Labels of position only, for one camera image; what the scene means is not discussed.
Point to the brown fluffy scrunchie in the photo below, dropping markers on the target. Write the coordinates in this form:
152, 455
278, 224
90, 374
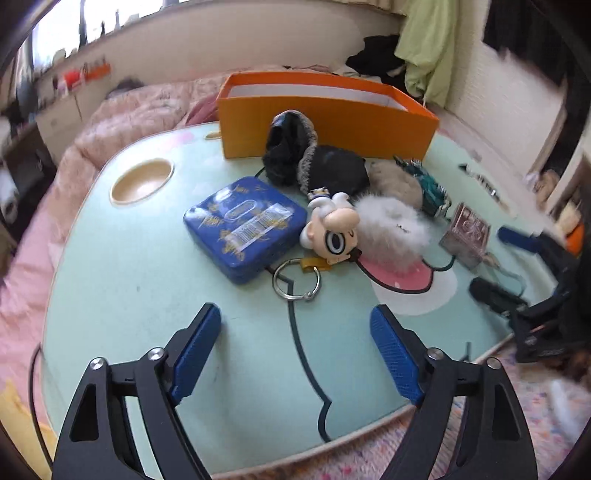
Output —
388, 179

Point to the white desk with drawers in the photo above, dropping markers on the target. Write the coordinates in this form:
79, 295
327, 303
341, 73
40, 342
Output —
60, 118

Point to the small orange desk box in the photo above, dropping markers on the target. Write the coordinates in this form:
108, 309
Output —
97, 72

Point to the black hanging sweater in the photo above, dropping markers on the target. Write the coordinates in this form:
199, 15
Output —
533, 33

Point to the pink floral duvet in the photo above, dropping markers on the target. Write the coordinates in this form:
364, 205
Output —
117, 123

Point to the white fluffy scrunchie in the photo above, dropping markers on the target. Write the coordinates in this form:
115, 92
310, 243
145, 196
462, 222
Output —
391, 233

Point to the small pink card box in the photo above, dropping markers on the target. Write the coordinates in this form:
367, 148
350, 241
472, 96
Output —
467, 236

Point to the black fur-trimmed pouch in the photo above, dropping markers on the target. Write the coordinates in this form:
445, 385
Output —
293, 157

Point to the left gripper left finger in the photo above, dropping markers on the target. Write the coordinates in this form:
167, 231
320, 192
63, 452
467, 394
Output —
114, 402

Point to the blue tin box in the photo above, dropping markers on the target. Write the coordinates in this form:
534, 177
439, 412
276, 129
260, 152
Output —
245, 227

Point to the green hanging garment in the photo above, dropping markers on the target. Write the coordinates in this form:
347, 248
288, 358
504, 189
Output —
427, 45

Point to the red desk item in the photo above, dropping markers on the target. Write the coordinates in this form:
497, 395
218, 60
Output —
72, 78

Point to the orange cardboard box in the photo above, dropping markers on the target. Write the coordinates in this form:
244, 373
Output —
372, 119

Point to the pile of dark clothes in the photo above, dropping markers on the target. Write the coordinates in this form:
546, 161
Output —
378, 59

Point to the cartoon figure keychain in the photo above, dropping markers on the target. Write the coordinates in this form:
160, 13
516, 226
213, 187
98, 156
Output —
330, 235

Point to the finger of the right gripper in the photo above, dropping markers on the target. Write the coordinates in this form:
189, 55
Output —
518, 239
495, 297

